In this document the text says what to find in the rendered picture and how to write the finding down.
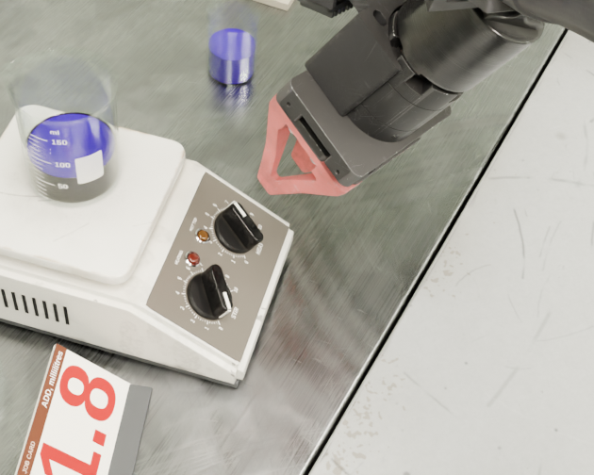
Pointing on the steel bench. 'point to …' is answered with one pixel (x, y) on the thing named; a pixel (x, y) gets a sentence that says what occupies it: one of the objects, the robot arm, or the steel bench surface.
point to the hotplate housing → (119, 300)
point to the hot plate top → (134, 154)
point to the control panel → (256, 286)
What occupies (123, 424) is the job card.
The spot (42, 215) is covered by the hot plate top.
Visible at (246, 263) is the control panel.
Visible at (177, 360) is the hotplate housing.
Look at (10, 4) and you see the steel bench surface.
